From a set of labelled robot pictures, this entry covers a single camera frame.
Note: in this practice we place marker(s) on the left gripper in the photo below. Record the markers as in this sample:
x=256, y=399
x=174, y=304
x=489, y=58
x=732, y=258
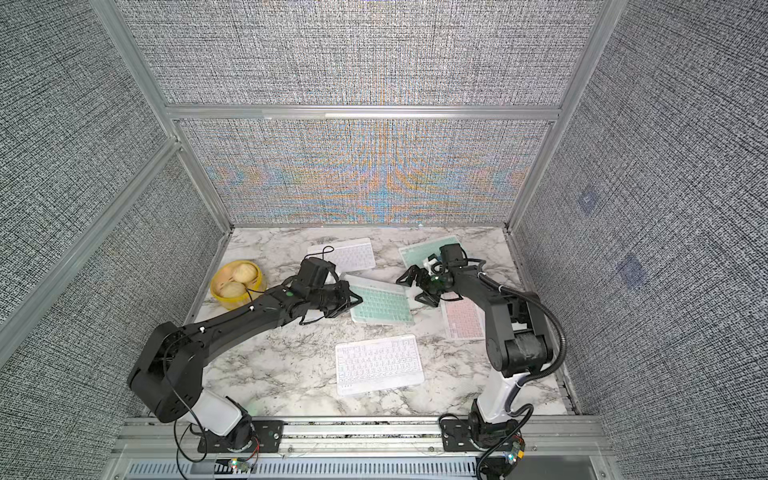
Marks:
x=346, y=302

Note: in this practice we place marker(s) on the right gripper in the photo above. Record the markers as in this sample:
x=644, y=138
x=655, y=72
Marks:
x=423, y=274

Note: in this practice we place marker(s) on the green keyboard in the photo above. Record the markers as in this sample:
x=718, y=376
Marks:
x=416, y=254
x=383, y=303

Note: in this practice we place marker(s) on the white keyboard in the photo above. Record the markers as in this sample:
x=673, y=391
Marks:
x=379, y=364
x=348, y=256

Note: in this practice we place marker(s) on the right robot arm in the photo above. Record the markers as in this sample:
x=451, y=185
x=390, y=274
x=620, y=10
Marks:
x=518, y=341

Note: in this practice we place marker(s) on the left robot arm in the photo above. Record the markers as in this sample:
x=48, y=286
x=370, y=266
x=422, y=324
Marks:
x=167, y=376

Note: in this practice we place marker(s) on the pink keyboard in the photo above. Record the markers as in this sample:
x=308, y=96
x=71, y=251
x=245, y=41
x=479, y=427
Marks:
x=463, y=320

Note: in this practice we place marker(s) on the white keyboard front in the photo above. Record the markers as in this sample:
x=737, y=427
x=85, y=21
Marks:
x=379, y=364

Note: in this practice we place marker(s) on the steamed bun far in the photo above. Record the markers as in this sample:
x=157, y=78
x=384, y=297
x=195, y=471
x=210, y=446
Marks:
x=245, y=273

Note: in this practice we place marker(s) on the steamed bun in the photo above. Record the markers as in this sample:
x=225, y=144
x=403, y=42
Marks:
x=245, y=273
x=232, y=290

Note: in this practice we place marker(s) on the yellow bamboo steamer basket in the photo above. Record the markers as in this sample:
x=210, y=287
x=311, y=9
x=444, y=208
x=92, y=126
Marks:
x=224, y=274

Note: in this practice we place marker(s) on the steamed bun near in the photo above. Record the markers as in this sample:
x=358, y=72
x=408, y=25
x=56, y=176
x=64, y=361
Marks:
x=232, y=290

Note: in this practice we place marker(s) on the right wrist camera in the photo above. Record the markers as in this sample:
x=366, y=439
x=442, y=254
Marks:
x=453, y=256

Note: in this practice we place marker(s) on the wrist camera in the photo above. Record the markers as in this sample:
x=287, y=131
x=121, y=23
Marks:
x=314, y=271
x=453, y=256

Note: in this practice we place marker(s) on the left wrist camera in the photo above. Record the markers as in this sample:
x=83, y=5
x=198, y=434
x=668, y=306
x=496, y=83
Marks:
x=314, y=271

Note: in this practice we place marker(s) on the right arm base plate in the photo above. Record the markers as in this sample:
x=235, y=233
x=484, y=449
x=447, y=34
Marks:
x=458, y=436

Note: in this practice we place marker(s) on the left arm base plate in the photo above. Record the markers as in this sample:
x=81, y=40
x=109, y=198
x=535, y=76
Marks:
x=248, y=436

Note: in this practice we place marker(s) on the aluminium front rail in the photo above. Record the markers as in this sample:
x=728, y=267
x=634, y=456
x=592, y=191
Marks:
x=369, y=436

